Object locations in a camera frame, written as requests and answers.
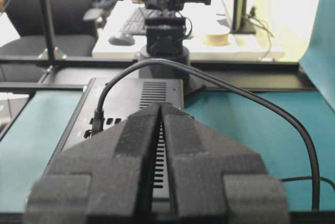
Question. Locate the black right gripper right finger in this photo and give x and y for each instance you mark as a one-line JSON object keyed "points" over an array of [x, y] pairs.
{"points": [[215, 179]]}

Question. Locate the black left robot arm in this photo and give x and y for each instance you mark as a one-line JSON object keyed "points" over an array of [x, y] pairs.
{"points": [[165, 32]]}

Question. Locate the beige tape roll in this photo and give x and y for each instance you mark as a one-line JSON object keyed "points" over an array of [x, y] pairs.
{"points": [[217, 37]]}

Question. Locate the black metal frame rail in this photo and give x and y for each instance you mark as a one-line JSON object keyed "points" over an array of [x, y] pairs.
{"points": [[73, 73]]}

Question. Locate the grey computer mouse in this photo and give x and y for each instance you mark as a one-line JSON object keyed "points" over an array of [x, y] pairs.
{"points": [[122, 39]]}

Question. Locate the black office chair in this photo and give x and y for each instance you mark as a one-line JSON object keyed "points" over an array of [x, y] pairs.
{"points": [[75, 32]]}

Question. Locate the black keyboard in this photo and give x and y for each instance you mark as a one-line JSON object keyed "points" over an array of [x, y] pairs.
{"points": [[135, 24]]}

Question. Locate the black vertical frame post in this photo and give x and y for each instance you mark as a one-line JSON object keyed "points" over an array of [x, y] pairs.
{"points": [[51, 52]]}

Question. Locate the white desk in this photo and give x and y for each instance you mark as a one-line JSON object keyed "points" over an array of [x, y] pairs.
{"points": [[195, 34]]}

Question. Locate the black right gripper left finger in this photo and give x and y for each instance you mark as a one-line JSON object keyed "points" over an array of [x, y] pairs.
{"points": [[105, 179]]}

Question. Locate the computer monitor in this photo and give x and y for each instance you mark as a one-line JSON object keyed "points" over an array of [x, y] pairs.
{"points": [[235, 12]]}

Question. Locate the black mini PC box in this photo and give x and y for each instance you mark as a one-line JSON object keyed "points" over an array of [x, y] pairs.
{"points": [[127, 97]]}

